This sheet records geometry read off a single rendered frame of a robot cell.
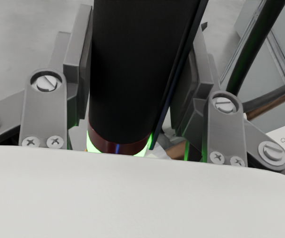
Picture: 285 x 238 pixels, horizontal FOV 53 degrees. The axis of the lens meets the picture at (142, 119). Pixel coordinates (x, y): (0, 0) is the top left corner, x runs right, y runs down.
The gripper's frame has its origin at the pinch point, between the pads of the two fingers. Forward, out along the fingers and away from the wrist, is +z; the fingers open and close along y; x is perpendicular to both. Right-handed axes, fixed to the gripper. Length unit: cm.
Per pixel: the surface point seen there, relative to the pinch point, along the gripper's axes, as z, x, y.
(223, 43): 246, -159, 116
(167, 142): 30, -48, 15
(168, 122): 34, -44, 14
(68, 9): 265, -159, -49
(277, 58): 91, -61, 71
